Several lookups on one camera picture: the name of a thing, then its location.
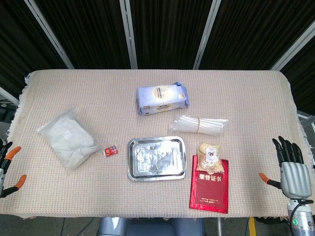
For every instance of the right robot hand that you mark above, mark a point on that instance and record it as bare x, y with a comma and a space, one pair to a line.
294, 175

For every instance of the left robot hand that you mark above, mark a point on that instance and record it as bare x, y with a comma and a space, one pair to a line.
7, 157

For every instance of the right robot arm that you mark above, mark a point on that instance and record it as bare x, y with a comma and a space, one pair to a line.
301, 218

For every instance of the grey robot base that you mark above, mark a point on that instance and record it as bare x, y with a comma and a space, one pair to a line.
150, 227

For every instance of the clear bag of beige snack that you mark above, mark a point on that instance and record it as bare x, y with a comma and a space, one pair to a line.
209, 156

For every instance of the metal tray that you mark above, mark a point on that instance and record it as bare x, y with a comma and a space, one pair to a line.
156, 159

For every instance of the white cloth in plastic bag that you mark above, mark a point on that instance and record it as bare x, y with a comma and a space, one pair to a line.
70, 140

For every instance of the red certificate book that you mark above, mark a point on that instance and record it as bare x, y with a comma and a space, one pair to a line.
209, 191

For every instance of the small red snack packet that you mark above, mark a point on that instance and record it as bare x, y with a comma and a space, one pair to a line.
111, 150

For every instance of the bundle of clear plastic straws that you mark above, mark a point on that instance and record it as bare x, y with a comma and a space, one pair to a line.
199, 126

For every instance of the beige woven tablecloth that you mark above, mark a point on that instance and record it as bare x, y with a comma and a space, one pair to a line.
152, 186

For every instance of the blue tissue pack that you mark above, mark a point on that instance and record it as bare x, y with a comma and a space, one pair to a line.
162, 99

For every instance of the black curtain backdrop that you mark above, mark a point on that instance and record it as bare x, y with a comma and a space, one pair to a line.
167, 32

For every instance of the white frame post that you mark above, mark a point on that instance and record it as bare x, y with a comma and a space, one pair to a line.
50, 33
206, 34
292, 48
129, 34

